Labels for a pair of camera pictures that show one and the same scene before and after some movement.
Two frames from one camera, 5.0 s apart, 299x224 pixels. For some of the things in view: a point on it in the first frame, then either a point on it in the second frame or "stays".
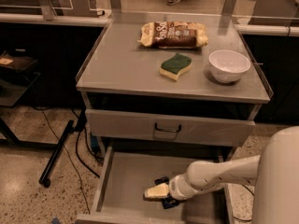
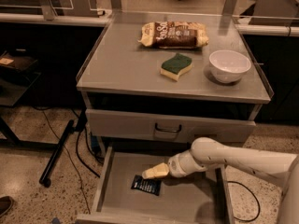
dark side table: (19, 69) stays
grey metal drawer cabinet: (159, 98) stays
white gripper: (177, 187) -> (173, 165)
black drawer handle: (166, 131) stays
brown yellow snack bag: (173, 35) stays
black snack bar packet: (168, 202) -> (150, 186)
